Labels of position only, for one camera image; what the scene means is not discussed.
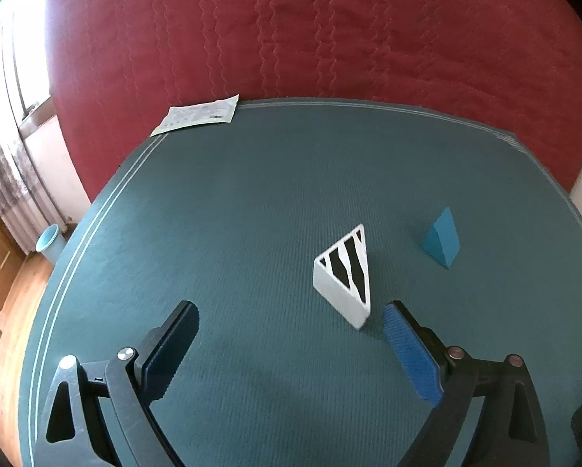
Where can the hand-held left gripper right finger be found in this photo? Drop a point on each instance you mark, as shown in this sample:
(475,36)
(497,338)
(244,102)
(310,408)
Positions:
(410,350)

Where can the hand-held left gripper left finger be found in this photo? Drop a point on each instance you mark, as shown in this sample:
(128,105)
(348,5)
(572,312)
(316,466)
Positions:
(169,350)

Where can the white striped wedge block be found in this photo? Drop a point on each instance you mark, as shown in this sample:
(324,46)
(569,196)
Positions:
(342,301)

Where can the blue wedge block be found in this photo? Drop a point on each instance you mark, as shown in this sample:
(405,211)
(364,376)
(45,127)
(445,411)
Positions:
(441,243)

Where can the teal bin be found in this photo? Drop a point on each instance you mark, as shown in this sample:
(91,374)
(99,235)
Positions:
(48,243)

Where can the patterned curtain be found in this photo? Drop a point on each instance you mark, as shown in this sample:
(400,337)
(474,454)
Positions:
(9,180)

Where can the white paper sheet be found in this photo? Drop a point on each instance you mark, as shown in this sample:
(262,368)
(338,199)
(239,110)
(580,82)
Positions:
(198,114)

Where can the window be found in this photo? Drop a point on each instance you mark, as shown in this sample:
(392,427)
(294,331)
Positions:
(23,58)

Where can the red quilted blanket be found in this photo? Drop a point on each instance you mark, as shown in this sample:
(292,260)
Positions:
(320,24)

